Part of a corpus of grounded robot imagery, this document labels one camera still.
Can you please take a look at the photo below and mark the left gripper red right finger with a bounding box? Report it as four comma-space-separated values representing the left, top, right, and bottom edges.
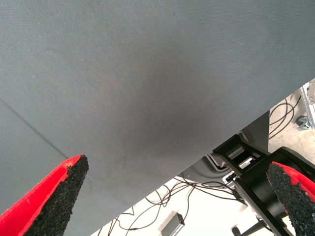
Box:
266, 161, 315, 236

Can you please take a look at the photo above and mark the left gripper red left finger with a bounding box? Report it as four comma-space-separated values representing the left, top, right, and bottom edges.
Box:
0, 154, 89, 236

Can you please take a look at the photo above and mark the grey robot base panel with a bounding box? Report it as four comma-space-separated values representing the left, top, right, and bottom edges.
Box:
178, 110, 271, 191

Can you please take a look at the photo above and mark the grey caster wheel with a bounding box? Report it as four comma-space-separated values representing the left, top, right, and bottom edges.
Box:
296, 115, 310, 131

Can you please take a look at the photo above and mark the grey power adapter box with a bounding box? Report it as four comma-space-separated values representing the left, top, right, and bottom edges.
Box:
160, 212, 186, 235

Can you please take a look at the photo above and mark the dark grey table cloth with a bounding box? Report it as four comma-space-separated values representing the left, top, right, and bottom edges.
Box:
0, 0, 315, 236

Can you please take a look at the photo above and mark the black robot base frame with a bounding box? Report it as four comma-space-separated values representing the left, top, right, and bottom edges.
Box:
212, 134, 315, 236

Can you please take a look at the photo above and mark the black floor cable tangle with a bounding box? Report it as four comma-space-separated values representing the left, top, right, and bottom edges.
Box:
97, 176, 247, 236
268, 94, 303, 139

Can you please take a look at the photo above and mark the aluminium profile frame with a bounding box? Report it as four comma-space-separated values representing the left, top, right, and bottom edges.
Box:
300, 80, 315, 130

